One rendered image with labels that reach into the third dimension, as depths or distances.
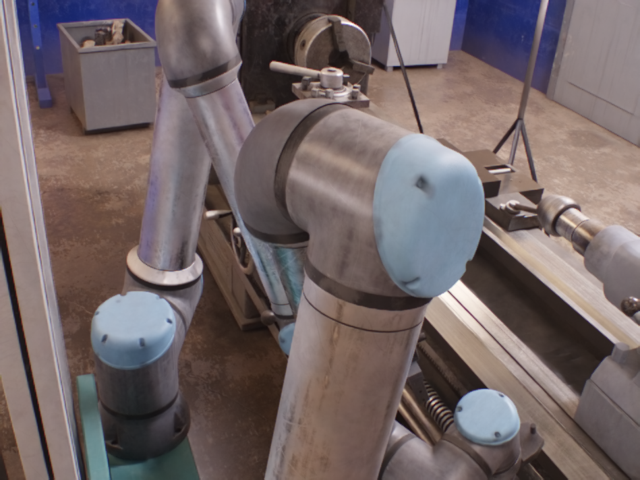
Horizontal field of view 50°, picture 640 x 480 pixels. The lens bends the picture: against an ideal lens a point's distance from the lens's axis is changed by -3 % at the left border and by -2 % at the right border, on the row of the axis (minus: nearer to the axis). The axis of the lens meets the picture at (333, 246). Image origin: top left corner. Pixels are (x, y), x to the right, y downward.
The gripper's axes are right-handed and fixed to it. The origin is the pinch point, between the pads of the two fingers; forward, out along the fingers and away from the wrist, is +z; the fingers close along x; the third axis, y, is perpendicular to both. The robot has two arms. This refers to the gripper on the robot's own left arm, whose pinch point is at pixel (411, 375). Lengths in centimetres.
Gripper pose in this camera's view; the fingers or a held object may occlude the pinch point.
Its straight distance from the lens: 155.5
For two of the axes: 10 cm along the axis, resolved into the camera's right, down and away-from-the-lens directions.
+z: 3.5, 8.1, 4.7
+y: 9.1, -4.0, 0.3
